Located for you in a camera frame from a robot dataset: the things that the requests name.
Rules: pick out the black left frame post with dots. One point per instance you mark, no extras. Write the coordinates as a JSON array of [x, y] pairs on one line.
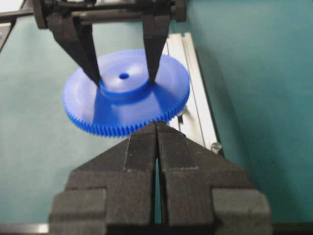
[[9, 13]]

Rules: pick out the large blue plastic gear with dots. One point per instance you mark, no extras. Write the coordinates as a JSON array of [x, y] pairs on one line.
[[124, 101]]

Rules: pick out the right steel shaft with clear mount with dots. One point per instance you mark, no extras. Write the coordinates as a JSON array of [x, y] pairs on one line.
[[216, 147]]

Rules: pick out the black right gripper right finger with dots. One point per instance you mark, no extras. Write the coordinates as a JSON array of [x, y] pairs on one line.
[[203, 193]]

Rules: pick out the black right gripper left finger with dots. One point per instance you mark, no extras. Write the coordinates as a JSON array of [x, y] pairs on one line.
[[113, 193]]

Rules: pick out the silver aluminium extrusion rail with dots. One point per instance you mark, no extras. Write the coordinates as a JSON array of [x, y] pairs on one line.
[[195, 120]]

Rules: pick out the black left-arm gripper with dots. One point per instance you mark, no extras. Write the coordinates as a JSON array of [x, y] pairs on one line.
[[70, 23]]

